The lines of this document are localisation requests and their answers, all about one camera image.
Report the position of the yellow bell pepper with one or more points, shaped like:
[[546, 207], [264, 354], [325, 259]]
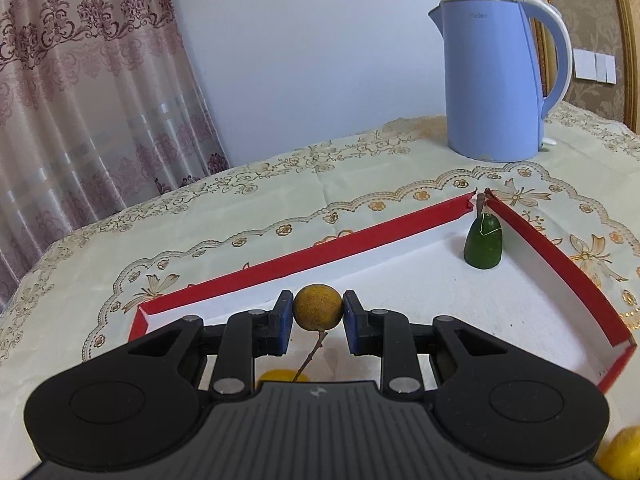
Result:
[[622, 455]]

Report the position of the cream embroidered tablecloth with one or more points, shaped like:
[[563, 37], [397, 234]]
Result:
[[300, 185]]

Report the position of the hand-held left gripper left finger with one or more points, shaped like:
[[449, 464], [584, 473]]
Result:
[[284, 325]]

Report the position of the white wall switch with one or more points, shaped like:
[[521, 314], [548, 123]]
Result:
[[595, 66]]

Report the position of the red shallow cardboard box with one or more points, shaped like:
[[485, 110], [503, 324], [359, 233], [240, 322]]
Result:
[[300, 266]]

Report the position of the brown round fruit with stem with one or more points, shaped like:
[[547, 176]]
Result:
[[317, 307]]

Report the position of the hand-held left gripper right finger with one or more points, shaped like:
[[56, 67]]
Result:
[[352, 327]]

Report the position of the pink patterned curtain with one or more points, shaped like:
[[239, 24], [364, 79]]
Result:
[[90, 110]]

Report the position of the blue electric kettle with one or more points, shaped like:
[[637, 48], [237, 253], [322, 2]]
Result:
[[490, 85]]

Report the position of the green pear-shaped fruit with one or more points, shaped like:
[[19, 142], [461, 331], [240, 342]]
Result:
[[483, 245]]

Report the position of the yellow lemon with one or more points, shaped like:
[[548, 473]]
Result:
[[277, 378]]

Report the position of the gold wall frame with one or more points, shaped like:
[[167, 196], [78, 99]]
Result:
[[631, 35]]

